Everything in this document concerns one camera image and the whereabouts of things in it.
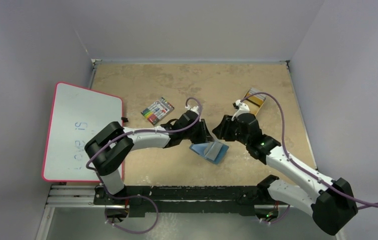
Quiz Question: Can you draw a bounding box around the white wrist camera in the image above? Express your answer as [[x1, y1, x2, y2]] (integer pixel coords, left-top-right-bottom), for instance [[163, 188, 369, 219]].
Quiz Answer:
[[231, 100, 250, 121], [185, 104, 201, 114]]

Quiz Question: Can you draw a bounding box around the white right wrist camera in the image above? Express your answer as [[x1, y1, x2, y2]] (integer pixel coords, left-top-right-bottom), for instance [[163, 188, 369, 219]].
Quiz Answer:
[[231, 100, 250, 121]]

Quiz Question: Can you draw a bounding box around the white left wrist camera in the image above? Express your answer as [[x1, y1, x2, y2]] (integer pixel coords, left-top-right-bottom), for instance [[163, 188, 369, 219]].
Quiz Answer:
[[185, 104, 201, 114]]

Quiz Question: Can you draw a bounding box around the whiteboard with pink frame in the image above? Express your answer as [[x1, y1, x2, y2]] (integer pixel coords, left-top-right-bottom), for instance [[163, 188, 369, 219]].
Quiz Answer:
[[42, 82, 124, 183]]

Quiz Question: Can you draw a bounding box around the beige oval card tray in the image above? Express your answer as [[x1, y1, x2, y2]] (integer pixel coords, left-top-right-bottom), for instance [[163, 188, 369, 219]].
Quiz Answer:
[[241, 87, 267, 116]]

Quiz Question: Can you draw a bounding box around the pack of coloured markers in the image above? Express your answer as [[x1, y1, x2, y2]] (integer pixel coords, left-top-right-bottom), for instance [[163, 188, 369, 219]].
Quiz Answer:
[[141, 97, 175, 126]]

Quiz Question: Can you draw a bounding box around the blue card holder wallet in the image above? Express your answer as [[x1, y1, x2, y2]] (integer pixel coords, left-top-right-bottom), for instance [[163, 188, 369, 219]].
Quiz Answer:
[[189, 140, 229, 165]]

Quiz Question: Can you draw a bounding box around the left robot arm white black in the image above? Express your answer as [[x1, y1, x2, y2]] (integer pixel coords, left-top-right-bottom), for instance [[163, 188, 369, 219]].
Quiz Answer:
[[84, 110, 213, 205]]

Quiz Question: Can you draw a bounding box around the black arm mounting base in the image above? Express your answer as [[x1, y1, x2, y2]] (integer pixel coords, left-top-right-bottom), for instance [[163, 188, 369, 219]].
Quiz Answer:
[[94, 185, 285, 221]]

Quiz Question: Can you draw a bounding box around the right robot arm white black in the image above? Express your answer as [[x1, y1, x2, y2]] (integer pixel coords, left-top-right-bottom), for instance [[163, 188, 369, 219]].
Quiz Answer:
[[212, 113, 358, 236]]

